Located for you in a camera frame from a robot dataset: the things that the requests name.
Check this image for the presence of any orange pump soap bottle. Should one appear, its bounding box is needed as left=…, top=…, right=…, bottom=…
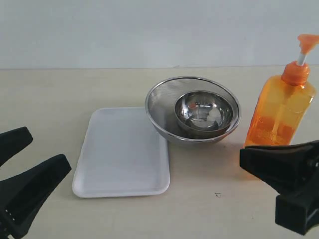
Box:
left=244, top=34, right=319, bottom=146

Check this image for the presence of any small stainless steel bowl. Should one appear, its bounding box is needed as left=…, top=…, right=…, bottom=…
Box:
left=174, top=91, right=234, bottom=132

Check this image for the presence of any white rectangular foam tray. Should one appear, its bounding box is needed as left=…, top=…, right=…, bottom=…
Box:
left=72, top=107, right=170, bottom=198

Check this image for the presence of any steel mesh strainer basket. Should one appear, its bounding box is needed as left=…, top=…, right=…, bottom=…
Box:
left=145, top=76, right=241, bottom=145

